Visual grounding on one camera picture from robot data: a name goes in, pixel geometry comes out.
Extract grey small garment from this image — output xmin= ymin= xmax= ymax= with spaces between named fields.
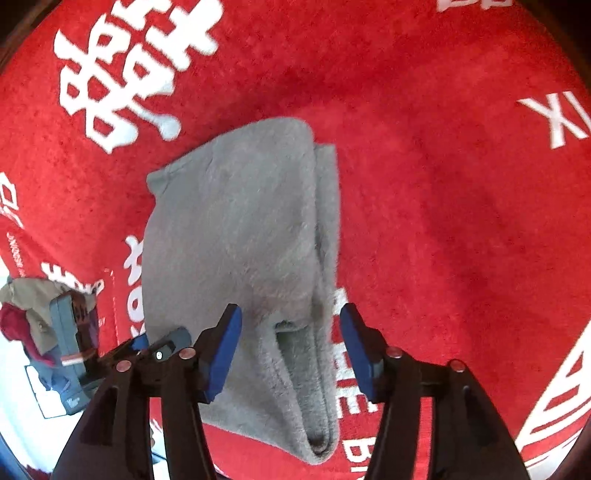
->
xmin=141 ymin=116 xmax=343 ymax=466

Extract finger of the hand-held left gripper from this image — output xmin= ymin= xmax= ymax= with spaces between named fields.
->
xmin=98 ymin=326 xmax=193 ymax=376

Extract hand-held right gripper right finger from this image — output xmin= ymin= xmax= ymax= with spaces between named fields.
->
xmin=339 ymin=302 xmax=532 ymax=480

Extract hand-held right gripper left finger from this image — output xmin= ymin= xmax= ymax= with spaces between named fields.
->
xmin=52 ymin=303 xmax=244 ymax=480

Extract red printed blanket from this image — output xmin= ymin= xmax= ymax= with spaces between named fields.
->
xmin=0 ymin=0 xmax=591 ymax=480

